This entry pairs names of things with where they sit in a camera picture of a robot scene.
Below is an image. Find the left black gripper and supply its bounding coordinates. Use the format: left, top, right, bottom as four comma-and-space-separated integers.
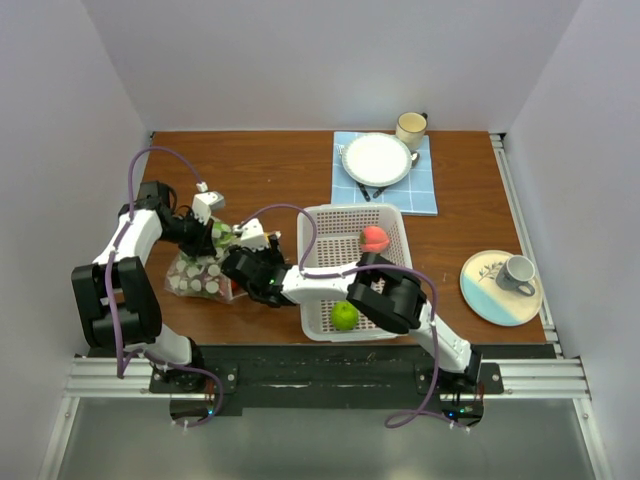
158, 209, 216, 258

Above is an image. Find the polka dot zip bag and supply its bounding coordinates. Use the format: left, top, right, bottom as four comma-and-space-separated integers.
164, 217, 246, 303

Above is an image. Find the green fake apple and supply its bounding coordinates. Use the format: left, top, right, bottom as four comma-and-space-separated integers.
330, 301, 359, 331

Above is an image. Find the pink fake peach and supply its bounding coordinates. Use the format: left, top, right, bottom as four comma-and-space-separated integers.
359, 226, 390, 254

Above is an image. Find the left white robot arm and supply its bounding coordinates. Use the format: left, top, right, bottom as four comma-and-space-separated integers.
71, 181, 216, 393

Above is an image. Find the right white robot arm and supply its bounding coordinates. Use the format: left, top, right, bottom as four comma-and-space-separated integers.
221, 246, 481, 393

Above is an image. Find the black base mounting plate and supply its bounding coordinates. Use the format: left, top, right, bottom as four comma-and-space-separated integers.
89, 342, 559, 421

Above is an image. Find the white round plate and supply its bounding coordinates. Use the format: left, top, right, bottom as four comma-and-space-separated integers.
341, 133, 411, 187

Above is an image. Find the blue checked cloth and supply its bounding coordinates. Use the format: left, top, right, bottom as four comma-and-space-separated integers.
330, 131, 438, 216

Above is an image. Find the cream mug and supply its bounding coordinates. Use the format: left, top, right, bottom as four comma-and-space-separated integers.
395, 112, 428, 151

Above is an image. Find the blue beige plate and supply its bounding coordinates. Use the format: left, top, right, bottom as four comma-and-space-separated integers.
460, 250, 544, 327

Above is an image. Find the grey white cup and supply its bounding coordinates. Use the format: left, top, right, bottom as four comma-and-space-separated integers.
495, 255, 536, 297

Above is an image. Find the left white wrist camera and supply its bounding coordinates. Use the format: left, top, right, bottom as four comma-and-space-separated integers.
191, 191, 225, 225

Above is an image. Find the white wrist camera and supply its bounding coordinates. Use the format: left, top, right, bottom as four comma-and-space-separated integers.
191, 191, 225, 225
232, 218, 268, 251

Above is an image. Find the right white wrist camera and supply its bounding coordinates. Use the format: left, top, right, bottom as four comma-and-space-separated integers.
232, 218, 268, 251

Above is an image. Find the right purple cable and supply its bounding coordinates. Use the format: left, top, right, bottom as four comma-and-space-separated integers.
239, 202, 441, 430

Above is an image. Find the purple cable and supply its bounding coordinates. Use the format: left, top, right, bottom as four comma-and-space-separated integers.
115, 147, 224, 426
239, 202, 441, 430

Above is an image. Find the black handled fork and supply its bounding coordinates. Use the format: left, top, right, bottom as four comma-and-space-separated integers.
356, 182, 371, 202

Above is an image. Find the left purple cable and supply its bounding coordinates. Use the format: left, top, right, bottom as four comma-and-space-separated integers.
115, 147, 224, 426

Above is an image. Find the black handled knife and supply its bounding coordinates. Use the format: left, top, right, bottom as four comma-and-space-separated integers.
372, 186, 388, 198

